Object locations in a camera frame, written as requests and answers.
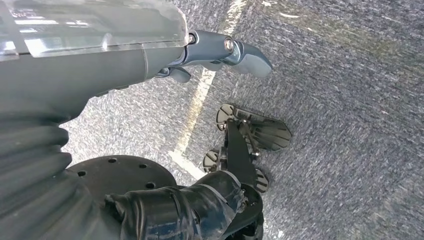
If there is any black round flange plate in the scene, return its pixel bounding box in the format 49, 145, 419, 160
66, 154, 178, 208

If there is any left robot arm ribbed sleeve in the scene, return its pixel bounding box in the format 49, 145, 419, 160
0, 114, 125, 240

